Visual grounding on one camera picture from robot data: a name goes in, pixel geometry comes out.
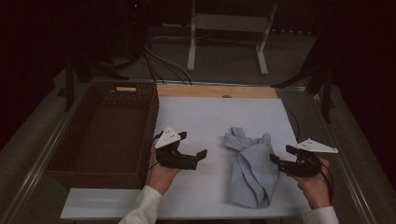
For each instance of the brown wicker basket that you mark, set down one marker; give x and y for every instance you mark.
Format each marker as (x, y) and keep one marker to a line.
(109, 140)

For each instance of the black metal stand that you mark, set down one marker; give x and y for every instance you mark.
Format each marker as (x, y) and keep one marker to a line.
(69, 87)
(326, 93)

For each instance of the person's left hand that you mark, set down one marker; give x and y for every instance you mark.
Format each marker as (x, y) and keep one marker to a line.
(162, 177)

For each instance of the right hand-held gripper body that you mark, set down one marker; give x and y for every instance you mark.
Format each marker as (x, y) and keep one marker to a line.
(303, 166)

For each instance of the dark equipment with red light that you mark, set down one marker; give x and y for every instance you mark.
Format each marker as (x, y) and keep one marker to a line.
(135, 18)

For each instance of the person's right hand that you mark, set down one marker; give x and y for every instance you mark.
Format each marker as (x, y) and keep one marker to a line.
(316, 189)

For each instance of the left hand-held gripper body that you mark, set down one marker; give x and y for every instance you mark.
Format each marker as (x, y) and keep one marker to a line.
(174, 158)

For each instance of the light blue tank top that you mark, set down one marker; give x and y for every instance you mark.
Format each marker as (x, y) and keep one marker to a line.
(252, 174)

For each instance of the white metal stand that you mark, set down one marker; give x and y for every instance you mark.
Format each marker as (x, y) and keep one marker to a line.
(229, 22)

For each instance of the aluminium frame rail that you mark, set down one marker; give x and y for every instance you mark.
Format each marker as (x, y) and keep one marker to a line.
(40, 161)
(218, 84)
(348, 180)

